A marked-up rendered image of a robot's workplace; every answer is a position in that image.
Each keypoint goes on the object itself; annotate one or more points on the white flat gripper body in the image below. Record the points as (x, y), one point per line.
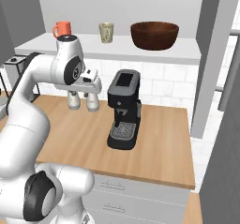
(90, 86)

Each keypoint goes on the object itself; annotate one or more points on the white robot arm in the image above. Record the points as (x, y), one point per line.
(25, 124)

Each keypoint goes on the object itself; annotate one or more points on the grey cabinet shelf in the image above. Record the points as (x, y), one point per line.
(140, 51)

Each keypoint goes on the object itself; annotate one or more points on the grey short cabinet door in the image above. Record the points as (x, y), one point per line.
(25, 18)

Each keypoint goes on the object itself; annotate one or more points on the grey tall cabinet door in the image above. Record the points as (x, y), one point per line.
(207, 62)

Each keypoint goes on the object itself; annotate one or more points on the black coffee machine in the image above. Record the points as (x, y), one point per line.
(123, 109)

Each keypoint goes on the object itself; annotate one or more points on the beige patterned cup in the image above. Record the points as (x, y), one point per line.
(106, 32)

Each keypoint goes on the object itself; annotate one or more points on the orange mug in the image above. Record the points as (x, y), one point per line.
(64, 27)

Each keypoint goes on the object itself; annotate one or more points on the brown wooden bowl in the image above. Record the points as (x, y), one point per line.
(154, 35)

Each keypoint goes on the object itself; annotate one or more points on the grey shallow drawer front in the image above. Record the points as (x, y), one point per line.
(156, 191)

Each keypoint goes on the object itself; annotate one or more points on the grey deep drawer front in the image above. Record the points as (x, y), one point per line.
(150, 212)

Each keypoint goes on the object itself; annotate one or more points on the grey fridge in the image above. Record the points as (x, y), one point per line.
(222, 171)

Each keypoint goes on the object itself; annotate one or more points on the grey stove with black frame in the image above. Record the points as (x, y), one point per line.
(12, 73)

